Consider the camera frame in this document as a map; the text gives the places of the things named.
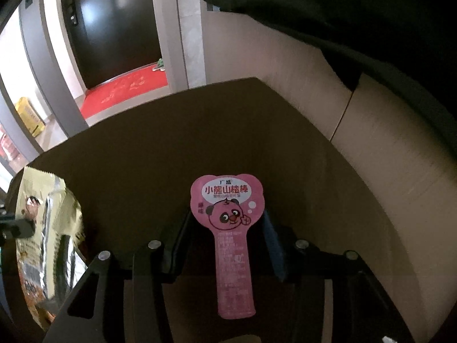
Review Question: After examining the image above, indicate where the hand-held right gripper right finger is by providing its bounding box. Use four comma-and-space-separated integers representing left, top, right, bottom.
262, 212, 416, 343

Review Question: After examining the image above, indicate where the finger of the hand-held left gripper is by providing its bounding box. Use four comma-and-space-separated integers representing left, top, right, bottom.
0, 214, 38, 240

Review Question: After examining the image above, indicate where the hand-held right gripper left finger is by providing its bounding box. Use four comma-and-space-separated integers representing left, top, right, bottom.
43, 209, 201, 343

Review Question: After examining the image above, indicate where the yellow snack wrapper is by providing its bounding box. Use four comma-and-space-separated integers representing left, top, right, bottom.
14, 166, 91, 331

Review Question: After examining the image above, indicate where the pink bear-shaped wrapper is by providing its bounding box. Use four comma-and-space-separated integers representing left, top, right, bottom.
190, 174, 268, 320

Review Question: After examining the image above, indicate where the yellow bag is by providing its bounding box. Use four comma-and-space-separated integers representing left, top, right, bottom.
14, 96, 46, 137

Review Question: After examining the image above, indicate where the red door mat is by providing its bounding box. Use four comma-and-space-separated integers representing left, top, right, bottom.
79, 67, 169, 127

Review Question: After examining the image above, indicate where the black door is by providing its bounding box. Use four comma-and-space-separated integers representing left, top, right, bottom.
59, 0, 163, 92

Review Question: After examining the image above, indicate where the black cloth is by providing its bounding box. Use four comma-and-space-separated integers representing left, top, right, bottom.
195, 0, 457, 172

